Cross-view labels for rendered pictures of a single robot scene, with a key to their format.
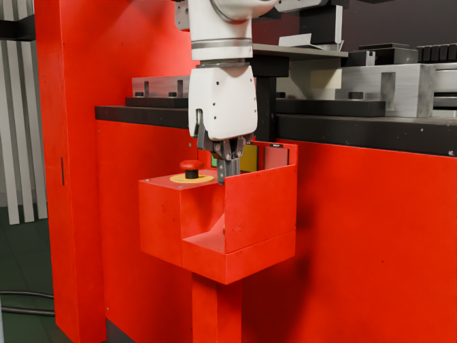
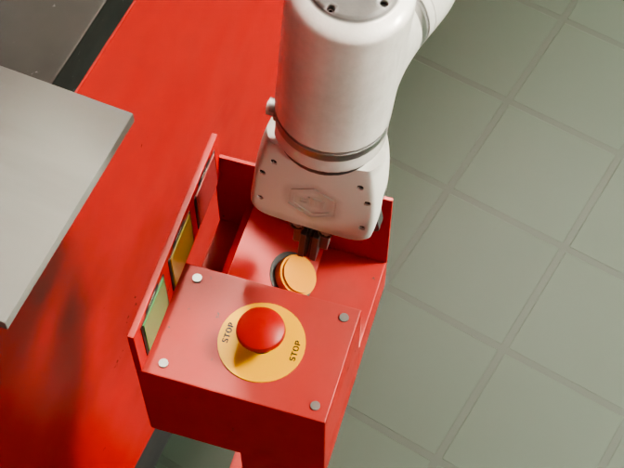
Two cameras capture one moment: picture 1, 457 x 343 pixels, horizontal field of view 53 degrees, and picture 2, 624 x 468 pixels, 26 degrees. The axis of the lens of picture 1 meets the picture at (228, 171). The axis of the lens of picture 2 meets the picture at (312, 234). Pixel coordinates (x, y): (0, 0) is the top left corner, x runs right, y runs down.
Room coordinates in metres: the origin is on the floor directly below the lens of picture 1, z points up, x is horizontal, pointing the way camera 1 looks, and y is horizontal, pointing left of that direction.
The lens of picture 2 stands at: (0.93, 0.51, 1.77)
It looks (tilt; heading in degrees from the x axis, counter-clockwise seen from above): 59 degrees down; 243
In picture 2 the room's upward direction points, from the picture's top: straight up
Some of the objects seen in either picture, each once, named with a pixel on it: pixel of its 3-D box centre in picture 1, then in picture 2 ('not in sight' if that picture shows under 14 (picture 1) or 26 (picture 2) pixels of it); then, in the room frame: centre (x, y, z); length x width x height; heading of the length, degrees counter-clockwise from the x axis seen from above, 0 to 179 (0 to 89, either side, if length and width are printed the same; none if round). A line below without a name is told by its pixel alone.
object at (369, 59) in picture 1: (330, 61); not in sight; (1.01, -0.22, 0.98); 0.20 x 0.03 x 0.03; 40
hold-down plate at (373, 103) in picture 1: (314, 107); not in sight; (0.97, -0.18, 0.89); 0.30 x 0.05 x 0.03; 40
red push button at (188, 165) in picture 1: (191, 171); (261, 335); (0.74, 0.06, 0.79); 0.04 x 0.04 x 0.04
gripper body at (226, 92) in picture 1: (224, 97); (323, 162); (0.66, 0.01, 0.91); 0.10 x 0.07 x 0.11; 136
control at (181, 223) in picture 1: (216, 199); (268, 307); (0.72, 0.02, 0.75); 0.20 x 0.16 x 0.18; 46
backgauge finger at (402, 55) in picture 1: (366, 54); not in sight; (1.13, -0.33, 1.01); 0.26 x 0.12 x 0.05; 130
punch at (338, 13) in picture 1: (319, 31); not in sight; (1.03, -0.20, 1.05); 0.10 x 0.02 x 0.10; 40
